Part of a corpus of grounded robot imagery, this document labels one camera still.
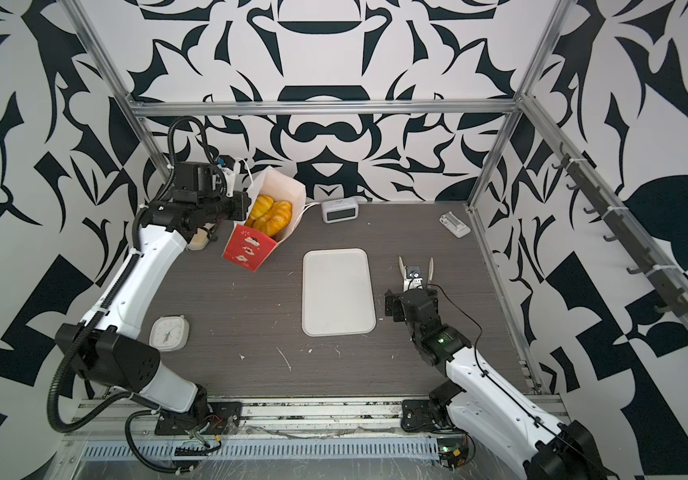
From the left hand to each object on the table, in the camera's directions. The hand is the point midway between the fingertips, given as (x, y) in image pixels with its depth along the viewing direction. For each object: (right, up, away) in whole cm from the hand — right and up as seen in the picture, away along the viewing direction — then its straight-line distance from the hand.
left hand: (249, 194), depth 77 cm
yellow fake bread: (+4, -6, +12) cm, 14 cm away
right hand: (+41, -25, +5) cm, 48 cm away
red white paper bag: (-2, -14, +6) cm, 15 cm away
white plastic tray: (+22, -29, +19) cm, 41 cm away
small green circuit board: (+49, -61, -6) cm, 79 cm away
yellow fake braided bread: (0, -2, +14) cm, 14 cm away
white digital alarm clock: (+22, -1, +34) cm, 41 cm away
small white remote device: (+65, -7, +36) cm, 74 cm away
